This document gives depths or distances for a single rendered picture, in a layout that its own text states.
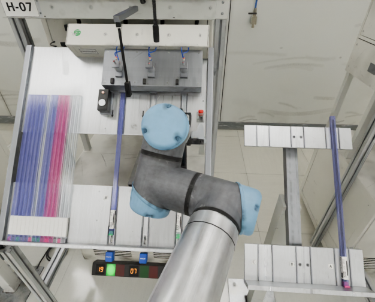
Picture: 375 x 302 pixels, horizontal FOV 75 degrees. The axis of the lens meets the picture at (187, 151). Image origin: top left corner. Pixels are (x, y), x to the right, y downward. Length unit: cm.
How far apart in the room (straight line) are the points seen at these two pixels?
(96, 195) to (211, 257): 64
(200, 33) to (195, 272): 77
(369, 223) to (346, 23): 180
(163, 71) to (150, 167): 52
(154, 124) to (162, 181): 9
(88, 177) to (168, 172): 93
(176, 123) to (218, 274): 21
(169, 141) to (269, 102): 240
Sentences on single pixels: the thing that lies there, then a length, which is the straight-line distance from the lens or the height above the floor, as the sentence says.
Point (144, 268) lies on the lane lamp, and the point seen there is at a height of 66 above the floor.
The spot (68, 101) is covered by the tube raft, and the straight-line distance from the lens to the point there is 99.
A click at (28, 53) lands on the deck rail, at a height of 119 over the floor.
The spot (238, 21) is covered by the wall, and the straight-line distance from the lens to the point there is 244.
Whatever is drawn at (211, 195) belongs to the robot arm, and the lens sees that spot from 37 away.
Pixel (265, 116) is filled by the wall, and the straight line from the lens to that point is 281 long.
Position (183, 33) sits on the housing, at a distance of 91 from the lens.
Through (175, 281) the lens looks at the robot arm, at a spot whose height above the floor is 117.
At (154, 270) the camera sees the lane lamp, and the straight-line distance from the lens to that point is 89.
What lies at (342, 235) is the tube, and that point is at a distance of 88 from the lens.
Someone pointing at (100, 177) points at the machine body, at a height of 62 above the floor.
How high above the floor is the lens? 144
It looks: 36 degrees down
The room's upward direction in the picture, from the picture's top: straight up
